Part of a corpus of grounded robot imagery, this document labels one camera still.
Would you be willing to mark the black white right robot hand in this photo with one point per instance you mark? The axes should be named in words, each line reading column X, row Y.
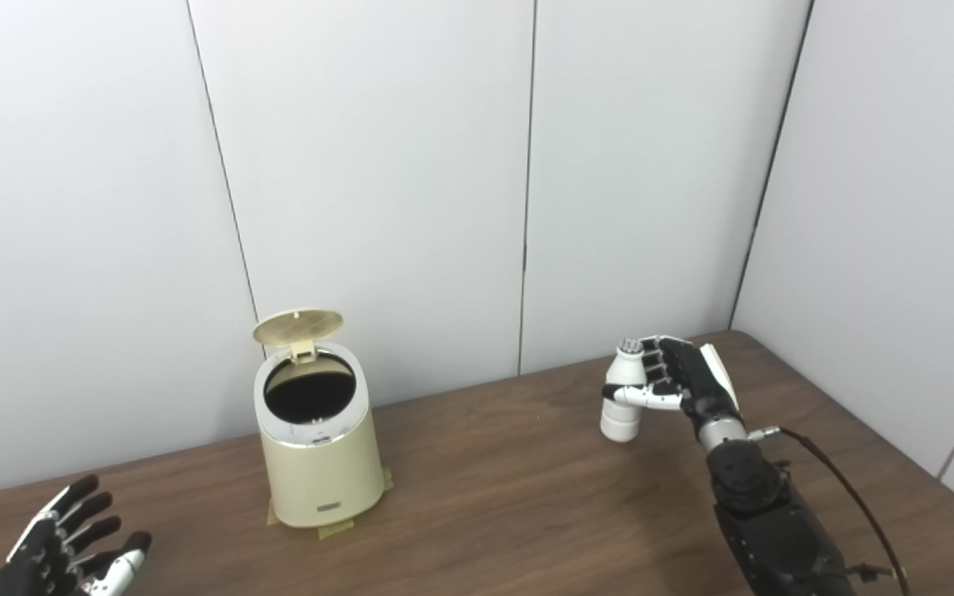
column 696, row 381

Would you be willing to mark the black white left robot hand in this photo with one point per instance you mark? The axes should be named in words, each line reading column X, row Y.
column 46, row 555

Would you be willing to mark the small white plastic bottle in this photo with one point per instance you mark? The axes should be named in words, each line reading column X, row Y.
column 622, row 424

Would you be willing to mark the cream round bin lid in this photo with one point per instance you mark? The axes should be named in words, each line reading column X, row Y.
column 296, row 326

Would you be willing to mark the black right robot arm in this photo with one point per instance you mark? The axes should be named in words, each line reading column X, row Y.
column 763, row 513

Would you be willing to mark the cream-colored round bin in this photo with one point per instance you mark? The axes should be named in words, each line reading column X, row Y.
column 324, row 476

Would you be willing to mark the yellow tape piece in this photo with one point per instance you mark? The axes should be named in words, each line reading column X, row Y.
column 336, row 530
column 272, row 517

